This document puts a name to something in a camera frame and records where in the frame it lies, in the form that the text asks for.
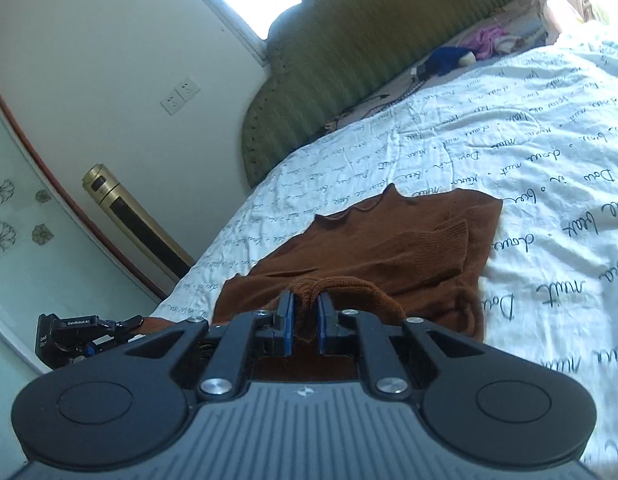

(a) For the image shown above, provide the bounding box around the brown knit sweater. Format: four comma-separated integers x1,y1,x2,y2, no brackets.
139,183,505,380

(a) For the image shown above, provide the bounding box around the green upholstered headboard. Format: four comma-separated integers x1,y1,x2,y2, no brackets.
241,0,513,186

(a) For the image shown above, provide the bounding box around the purple garment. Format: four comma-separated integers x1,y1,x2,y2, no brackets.
460,25,525,61

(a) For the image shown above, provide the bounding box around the blue cloth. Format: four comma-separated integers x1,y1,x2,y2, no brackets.
417,47,477,78

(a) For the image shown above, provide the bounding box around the gold tower fan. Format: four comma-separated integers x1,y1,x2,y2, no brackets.
82,164,194,282

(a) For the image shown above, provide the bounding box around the white wall socket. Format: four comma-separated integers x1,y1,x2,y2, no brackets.
160,90,185,116
175,77,199,102

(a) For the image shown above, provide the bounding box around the white script-printed bed sheet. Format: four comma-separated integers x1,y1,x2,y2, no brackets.
156,23,618,479

